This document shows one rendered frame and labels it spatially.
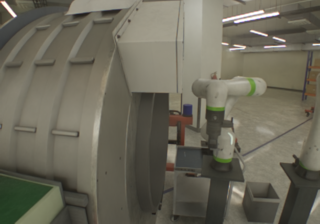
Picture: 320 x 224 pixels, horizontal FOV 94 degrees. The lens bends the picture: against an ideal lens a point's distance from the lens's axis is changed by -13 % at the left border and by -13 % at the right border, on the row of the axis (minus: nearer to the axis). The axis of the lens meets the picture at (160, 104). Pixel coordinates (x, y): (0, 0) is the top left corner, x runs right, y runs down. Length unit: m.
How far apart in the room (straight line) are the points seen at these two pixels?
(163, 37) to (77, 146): 0.32
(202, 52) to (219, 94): 3.26
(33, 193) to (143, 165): 0.38
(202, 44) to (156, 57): 3.63
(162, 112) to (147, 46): 1.00
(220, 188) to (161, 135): 0.60
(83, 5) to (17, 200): 0.62
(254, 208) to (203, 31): 3.38
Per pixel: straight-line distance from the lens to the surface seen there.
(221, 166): 1.17
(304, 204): 1.47
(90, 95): 0.39
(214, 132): 0.86
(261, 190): 2.35
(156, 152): 1.41
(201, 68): 4.01
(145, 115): 0.64
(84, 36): 0.55
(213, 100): 0.81
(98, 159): 0.37
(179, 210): 2.00
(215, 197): 1.32
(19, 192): 0.41
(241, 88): 1.07
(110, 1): 0.67
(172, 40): 0.42
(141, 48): 0.43
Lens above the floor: 1.56
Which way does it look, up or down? 12 degrees down
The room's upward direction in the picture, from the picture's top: straight up
